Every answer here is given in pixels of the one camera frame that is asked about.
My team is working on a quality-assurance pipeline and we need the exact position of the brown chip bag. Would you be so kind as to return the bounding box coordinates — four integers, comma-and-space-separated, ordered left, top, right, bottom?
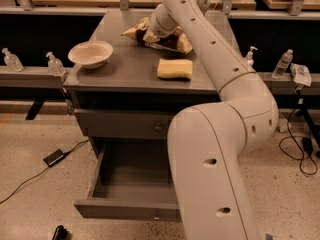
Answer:
122, 17, 192, 54

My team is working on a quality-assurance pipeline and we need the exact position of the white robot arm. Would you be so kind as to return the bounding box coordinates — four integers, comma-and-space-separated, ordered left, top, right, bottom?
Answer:
150, 0, 279, 240

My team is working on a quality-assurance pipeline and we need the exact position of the grey wooden drawer cabinet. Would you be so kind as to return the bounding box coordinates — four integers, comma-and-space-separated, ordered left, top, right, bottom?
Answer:
63, 9, 257, 158

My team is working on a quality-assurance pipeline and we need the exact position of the closed grey upper drawer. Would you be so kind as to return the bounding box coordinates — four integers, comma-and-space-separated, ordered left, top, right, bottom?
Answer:
74, 109, 173, 139

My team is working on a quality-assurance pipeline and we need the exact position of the open grey lower drawer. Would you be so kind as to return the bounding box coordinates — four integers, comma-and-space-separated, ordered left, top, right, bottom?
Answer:
74, 139, 181, 222

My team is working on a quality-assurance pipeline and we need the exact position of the yellow sponge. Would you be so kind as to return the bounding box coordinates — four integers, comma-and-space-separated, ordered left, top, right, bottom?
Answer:
157, 59, 193, 80

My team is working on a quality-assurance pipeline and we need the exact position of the white bowl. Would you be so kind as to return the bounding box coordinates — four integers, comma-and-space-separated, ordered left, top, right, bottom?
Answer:
68, 41, 113, 69

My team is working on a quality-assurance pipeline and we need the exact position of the clear pump bottle right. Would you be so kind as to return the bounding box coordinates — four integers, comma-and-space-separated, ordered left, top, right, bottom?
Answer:
244, 46, 257, 68

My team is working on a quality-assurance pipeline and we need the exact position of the clear pump bottle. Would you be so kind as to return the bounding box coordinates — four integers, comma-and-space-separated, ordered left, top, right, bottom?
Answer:
46, 52, 66, 77
2, 48, 23, 72
244, 46, 257, 68

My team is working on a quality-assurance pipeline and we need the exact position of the black power adapter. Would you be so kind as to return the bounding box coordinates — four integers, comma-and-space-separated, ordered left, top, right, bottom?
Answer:
43, 149, 64, 167

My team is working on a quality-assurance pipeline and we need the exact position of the clear water bottle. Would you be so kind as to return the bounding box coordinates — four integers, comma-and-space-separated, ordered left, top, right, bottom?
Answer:
272, 49, 293, 79

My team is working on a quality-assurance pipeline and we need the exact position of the clear plastic packet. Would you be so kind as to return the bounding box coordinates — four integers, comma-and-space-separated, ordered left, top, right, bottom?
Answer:
290, 63, 312, 87

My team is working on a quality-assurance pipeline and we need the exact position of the clear pump bottle far left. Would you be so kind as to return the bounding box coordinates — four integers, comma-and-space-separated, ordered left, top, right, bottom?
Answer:
2, 48, 23, 72

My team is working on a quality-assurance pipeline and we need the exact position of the black object at floor bottom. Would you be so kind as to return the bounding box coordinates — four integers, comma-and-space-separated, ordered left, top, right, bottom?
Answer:
52, 225, 68, 240

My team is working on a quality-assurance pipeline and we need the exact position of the black cable on floor left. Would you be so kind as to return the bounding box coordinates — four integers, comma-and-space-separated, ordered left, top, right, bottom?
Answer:
0, 139, 90, 206

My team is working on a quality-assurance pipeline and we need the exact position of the black cable on floor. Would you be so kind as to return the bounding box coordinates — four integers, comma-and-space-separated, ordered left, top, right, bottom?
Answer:
278, 97, 319, 177
0, 139, 90, 206

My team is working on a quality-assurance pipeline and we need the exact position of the black cable on floor right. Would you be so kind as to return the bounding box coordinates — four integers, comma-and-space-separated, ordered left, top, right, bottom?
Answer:
278, 97, 319, 177

